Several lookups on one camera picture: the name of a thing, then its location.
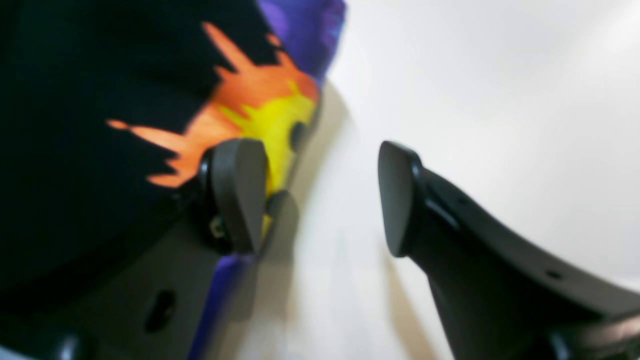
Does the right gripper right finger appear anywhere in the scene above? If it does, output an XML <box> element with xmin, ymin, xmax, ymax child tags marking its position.
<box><xmin>377</xmin><ymin>141</ymin><xmax>640</xmax><ymax>360</ymax></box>

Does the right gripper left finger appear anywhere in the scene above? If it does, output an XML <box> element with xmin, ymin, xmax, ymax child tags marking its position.
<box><xmin>1</xmin><ymin>137</ymin><xmax>268</xmax><ymax>360</ymax></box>

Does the black T-shirt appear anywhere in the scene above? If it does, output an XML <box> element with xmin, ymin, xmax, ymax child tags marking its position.
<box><xmin>1</xmin><ymin>0</ymin><xmax>347</xmax><ymax>360</ymax></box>

